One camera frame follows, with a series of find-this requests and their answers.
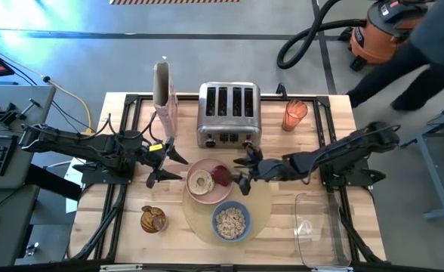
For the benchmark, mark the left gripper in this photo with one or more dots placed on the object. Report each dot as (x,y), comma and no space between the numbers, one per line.
(156,155)

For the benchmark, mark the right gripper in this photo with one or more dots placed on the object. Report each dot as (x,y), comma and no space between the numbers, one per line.
(273,169)

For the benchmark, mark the bagel half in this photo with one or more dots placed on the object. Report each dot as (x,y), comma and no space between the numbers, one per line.
(195,185)

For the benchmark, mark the cereal rings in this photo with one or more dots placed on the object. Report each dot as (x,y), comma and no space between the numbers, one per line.
(230,223)

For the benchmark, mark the pink snack bag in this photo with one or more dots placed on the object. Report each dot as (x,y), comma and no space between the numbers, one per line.
(165,94)

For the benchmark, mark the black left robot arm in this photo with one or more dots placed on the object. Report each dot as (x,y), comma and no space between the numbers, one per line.
(74,143)

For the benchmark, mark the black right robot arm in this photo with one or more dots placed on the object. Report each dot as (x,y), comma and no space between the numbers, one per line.
(343,149)

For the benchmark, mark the round woven straw placemat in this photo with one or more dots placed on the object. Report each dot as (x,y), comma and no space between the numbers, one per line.
(261,204)

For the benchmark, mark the pink plate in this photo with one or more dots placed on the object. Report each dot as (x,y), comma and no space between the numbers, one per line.
(216,192)

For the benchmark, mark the silver four-slot toaster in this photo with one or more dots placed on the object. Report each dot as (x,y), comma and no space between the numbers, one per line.
(229,124)

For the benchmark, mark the blue bowl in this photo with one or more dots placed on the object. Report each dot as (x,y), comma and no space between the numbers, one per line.
(214,223)

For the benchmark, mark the orange glass tumbler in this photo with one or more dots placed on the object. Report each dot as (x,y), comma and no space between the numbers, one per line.
(293,113)

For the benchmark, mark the clear plastic bin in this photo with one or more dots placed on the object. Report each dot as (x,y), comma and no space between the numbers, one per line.
(320,230)

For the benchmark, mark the white paper sheet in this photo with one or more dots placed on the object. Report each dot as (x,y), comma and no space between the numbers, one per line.
(73,177)

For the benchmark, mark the grey desk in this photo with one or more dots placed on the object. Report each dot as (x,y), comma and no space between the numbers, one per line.
(14,98)

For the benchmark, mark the orange shop vacuum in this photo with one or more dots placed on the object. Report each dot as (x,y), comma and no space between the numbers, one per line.
(377,41)

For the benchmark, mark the grey metal stand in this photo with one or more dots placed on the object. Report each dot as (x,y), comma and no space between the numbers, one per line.
(431,170)

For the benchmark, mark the person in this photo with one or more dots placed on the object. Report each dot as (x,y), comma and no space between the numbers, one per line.
(433,41)

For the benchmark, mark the black aluminium rig frame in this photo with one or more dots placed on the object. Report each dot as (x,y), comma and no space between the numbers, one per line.
(329,124)

